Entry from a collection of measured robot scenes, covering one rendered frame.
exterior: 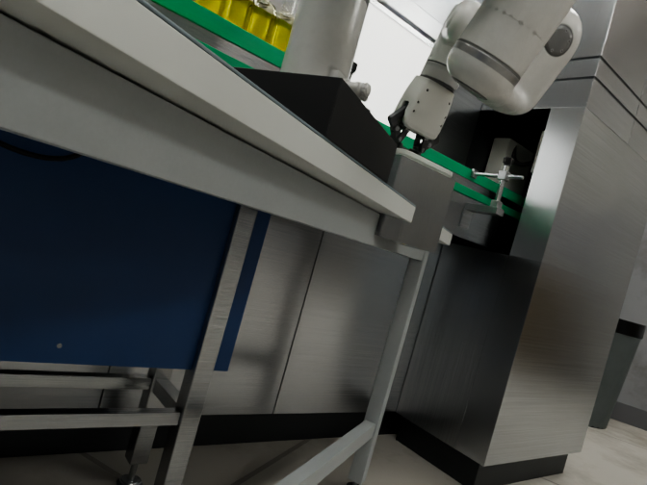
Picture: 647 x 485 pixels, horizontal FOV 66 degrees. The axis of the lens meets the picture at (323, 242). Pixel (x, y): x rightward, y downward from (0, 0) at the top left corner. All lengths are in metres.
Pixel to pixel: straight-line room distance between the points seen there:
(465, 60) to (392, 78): 0.97
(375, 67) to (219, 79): 1.14
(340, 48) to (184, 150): 0.33
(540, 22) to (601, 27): 1.25
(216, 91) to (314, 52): 0.31
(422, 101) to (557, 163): 0.80
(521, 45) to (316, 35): 0.26
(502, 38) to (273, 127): 0.27
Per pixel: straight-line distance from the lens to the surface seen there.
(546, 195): 1.69
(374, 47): 1.52
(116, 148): 0.39
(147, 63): 0.35
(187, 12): 0.94
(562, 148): 1.72
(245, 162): 0.51
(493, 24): 0.60
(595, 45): 1.83
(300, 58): 0.69
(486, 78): 0.59
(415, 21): 1.66
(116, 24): 0.33
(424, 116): 1.01
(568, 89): 1.80
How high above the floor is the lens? 0.64
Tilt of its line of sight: 1 degrees down
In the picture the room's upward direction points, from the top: 16 degrees clockwise
